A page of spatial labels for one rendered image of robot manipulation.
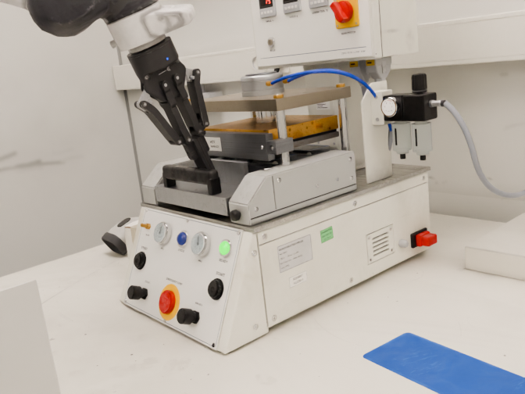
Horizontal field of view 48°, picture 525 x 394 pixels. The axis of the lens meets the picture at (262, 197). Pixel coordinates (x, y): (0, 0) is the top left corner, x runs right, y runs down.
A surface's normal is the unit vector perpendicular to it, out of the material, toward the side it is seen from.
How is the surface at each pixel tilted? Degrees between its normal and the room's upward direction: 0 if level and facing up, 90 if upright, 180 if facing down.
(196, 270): 65
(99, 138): 90
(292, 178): 90
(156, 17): 103
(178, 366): 0
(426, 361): 0
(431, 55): 90
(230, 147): 90
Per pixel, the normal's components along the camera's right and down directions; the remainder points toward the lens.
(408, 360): -0.11, -0.97
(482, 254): -0.73, 0.24
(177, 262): -0.73, -0.19
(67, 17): 0.26, 0.33
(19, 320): 0.68, 0.10
